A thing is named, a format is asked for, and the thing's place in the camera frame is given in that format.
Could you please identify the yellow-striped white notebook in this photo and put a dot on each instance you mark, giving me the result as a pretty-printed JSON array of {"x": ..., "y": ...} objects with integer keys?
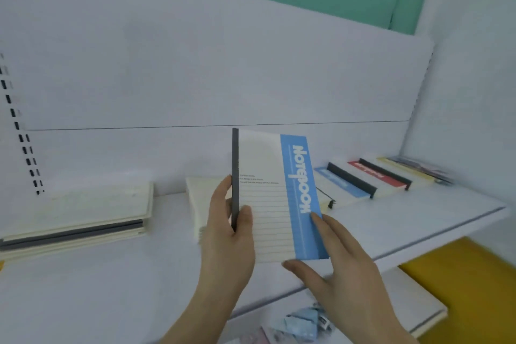
[{"x": 411, "y": 172}]

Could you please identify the yellow plastic bin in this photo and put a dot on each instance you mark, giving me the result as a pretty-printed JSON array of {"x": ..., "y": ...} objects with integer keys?
[{"x": 471, "y": 295}]

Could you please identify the red-striped white notebook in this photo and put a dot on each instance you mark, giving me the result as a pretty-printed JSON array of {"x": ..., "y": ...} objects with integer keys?
[{"x": 375, "y": 174}]

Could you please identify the heap of small packets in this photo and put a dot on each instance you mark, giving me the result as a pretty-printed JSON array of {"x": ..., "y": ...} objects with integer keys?
[{"x": 302, "y": 323}]

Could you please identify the white slotted shelf upright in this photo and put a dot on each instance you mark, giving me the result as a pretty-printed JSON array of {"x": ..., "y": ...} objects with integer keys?
[
  {"x": 20, "y": 134},
  {"x": 419, "y": 89}
]

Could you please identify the blue-striped white notebook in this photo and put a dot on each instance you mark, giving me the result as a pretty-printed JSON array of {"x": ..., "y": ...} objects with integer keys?
[
  {"x": 342, "y": 184},
  {"x": 262, "y": 162}
]

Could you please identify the white shelf back panel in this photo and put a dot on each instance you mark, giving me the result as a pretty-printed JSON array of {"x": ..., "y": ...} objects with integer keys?
[{"x": 161, "y": 65}]

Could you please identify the person's right hand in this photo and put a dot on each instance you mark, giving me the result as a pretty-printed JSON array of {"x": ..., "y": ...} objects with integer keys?
[{"x": 354, "y": 295}]

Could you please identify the person's left hand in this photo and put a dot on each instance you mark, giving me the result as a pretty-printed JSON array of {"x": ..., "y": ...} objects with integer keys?
[{"x": 225, "y": 259}]

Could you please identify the person's right forearm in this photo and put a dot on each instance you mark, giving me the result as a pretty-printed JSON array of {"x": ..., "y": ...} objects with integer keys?
[{"x": 387, "y": 339}]

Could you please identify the plain cream notebook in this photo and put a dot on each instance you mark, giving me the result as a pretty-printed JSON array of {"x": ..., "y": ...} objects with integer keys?
[{"x": 201, "y": 198}]

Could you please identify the pink packets bundle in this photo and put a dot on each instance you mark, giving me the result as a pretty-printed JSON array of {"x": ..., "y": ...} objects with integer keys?
[{"x": 427, "y": 168}]

